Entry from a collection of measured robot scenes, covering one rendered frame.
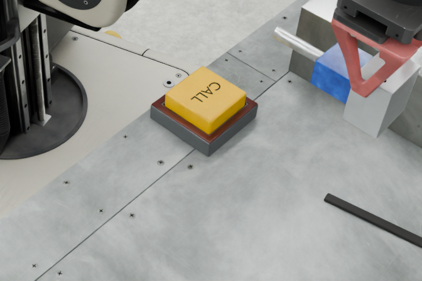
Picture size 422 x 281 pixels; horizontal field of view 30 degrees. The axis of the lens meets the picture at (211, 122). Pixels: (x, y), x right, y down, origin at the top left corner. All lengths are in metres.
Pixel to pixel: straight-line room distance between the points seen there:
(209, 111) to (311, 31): 0.15
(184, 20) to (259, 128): 1.43
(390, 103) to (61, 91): 1.04
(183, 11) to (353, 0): 1.69
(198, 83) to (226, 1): 1.52
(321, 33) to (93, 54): 0.91
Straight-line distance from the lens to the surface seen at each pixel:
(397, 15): 0.59
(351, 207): 0.77
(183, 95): 0.79
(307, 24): 0.84
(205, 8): 2.29
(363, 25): 0.61
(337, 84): 0.69
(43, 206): 0.75
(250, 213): 0.75
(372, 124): 0.68
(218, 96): 0.79
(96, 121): 1.54
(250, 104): 0.81
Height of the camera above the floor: 1.38
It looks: 45 degrees down
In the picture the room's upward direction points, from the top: 7 degrees clockwise
